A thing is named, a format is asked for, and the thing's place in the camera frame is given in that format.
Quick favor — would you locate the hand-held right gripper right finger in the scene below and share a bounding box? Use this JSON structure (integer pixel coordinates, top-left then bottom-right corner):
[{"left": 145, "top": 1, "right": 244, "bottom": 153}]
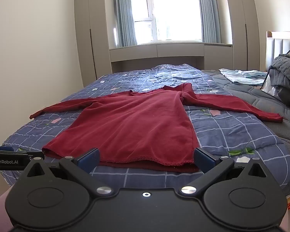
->
[{"left": 181, "top": 147, "right": 267, "bottom": 197}]

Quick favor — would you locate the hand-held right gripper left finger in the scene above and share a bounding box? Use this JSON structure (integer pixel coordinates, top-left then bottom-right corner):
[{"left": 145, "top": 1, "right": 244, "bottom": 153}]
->
[{"left": 26, "top": 147, "right": 113, "bottom": 197}]

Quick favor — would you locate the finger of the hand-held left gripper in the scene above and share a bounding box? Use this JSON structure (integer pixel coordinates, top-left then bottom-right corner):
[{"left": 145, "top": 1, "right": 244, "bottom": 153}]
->
[{"left": 0, "top": 146, "right": 44, "bottom": 160}]

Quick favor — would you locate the red long-sleeve shirt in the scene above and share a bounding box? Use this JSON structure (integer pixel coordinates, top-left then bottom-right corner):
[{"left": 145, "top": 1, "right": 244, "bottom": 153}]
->
[{"left": 29, "top": 82, "right": 284, "bottom": 173}]

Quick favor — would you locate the blue plaid quilt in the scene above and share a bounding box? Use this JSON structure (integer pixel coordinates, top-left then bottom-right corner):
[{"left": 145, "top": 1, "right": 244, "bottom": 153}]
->
[{"left": 1, "top": 63, "right": 290, "bottom": 196}]

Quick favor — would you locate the grey quilted bedspread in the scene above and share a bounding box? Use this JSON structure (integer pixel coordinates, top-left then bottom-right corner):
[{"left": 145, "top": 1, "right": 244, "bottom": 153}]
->
[{"left": 200, "top": 70, "right": 290, "bottom": 196}]

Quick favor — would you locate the light blue cloth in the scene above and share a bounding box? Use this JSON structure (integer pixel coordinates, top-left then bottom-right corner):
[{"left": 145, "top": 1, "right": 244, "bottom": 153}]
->
[{"left": 219, "top": 68, "right": 268, "bottom": 85}]

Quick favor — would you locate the silver foil bag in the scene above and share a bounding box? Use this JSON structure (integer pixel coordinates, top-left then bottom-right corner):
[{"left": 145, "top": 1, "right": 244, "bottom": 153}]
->
[{"left": 260, "top": 66, "right": 284, "bottom": 98}]

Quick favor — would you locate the grey quilted blanket pile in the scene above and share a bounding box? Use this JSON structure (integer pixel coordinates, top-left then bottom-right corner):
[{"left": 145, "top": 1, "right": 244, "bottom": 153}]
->
[{"left": 268, "top": 54, "right": 290, "bottom": 102}]

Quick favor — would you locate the beige wardrobe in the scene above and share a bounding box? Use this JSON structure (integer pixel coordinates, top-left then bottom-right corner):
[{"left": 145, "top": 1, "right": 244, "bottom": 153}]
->
[
  {"left": 223, "top": 0, "right": 269, "bottom": 72},
  {"left": 74, "top": 0, "right": 113, "bottom": 89}
]

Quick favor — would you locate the grey padded headboard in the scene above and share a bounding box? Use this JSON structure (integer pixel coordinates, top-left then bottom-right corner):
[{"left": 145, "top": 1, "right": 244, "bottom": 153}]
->
[{"left": 266, "top": 31, "right": 290, "bottom": 72}]

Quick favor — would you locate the light blue curtain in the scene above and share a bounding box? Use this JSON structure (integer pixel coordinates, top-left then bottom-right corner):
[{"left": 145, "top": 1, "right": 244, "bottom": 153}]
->
[
  {"left": 113, "top": 0, "right": 138, "bottom": 47},
  {"left": 196, "top": 0, "right": 221, "bottom": 43}
]

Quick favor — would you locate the white frame window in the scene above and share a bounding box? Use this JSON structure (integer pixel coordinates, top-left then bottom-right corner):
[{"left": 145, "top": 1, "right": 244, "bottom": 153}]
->
[{"left": 129, "top": 0, "right": 203, "bottom": 43}]

